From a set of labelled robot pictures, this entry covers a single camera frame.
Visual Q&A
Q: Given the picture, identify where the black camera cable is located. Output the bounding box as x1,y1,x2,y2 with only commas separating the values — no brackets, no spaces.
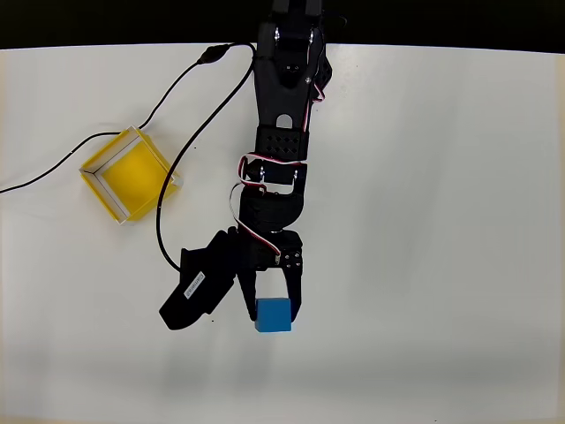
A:
154,41,259,272

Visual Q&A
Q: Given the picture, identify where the red white servo wire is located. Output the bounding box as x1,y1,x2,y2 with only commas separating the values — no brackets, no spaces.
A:
237,151,308,185
230,181,284,265
303,26,328,134

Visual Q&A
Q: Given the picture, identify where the yellow open box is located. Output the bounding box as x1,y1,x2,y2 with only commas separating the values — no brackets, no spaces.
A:
79,125,185,225

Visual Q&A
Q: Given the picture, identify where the blue cube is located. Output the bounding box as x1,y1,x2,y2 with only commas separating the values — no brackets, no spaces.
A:
254,297,294,334

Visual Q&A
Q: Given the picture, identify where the black wrist-mounted camera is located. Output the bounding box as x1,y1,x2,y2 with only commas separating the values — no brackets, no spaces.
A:
158,226,243,332

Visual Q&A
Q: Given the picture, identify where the black extension cable with connector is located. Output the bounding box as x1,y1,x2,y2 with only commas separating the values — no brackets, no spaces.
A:
0,43,232,194

